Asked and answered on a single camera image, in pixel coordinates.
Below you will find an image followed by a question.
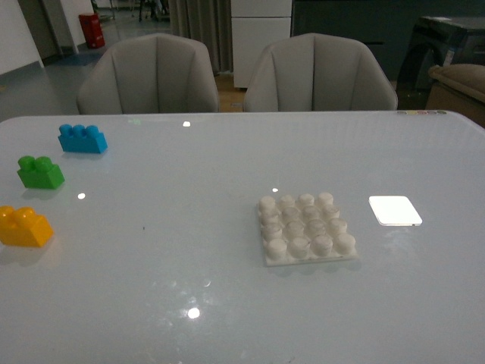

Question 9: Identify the left grey armchair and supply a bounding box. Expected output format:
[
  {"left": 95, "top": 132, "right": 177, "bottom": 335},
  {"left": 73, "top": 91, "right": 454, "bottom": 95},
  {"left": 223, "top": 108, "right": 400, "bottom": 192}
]
[{"left": 77, "top": 33, "right": 219, "bottom": 115}]

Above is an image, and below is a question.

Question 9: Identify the white drawer cabinet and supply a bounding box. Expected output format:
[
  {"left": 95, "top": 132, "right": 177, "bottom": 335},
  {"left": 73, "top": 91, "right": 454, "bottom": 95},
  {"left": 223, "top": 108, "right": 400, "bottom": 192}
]
[{"left": 230, "top": 0, "right": 293, "bottom": 89}]

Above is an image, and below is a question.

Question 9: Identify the right grey armchair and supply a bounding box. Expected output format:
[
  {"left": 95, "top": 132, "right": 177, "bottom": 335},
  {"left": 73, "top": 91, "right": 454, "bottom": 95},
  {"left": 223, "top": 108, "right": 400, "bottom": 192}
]
[{"left": 243, "top": 33, "right": 398, "bottom": 112}]

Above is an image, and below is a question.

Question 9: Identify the grey curtain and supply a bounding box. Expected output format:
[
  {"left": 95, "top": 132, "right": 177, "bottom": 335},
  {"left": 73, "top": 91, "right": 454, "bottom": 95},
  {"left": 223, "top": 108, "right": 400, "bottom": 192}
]
[{"left": 168, "top": 0, "right": 233, "bottom": 74}]

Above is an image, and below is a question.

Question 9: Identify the grey armchair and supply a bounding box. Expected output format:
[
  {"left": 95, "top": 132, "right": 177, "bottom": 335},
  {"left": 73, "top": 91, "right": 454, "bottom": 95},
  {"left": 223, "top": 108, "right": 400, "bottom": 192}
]
[
  {"left": 77, "top": 33, "right": 219, "bottom": 115},
  {"left": 243, "top": 33, "right": 398, "bottom": 112}
]

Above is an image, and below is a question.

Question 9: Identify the blue toy building block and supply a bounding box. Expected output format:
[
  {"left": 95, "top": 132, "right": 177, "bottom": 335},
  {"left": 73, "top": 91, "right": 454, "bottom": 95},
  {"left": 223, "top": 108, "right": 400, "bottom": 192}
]
[{"left": 58, "top": 124, "right": 108, "bottom": 154}]

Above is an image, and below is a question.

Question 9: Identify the dark kitchen counter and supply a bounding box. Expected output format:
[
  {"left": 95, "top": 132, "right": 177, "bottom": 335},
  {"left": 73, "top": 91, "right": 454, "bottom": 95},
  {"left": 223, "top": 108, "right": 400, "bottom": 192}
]
[{"left": 292, "top": 0, "right": 484, "bottom": 46}]

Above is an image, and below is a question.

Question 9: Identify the coloured dot sticker strip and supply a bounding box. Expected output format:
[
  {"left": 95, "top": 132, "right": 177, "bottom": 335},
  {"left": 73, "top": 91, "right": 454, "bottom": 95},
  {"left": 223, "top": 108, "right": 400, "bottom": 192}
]
[{"left": 396, "top": 110, "right": 447, "bottom": 115}]

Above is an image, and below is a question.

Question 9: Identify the green toy building block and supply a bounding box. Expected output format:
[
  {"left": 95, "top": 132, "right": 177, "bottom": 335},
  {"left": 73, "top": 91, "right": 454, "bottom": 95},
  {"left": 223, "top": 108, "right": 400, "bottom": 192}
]
[{"left": 17, "top": 155, "right": 64, "bottom": 190}]

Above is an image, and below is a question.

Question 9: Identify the white studded base plate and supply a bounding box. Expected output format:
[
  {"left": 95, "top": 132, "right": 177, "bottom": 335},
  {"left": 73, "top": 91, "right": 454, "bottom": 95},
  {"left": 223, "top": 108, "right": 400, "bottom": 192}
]
[{"left": 258, "top": 192, "right": 358, "bottom": 266}]

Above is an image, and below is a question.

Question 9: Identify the black appliance box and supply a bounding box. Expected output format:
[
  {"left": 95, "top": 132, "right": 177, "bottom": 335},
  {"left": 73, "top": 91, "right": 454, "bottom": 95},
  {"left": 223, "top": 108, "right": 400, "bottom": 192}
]
[{"left": 397, "top": 16, "right": 484, "bottom": 91}]

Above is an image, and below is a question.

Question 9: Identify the yellow toy building block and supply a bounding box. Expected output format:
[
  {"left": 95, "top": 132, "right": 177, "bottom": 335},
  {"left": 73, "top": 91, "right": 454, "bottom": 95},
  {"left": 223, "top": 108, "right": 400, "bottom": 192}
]
[{"left": 1, "top": 206, "right": 54, "bottom": 247}]

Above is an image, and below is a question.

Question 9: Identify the brown sofa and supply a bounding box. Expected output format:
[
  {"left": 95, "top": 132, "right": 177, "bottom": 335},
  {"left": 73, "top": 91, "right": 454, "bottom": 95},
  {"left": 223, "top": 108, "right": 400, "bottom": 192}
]
[{"left": 426, "top": 64, "right": 485, "bottom": 127}]

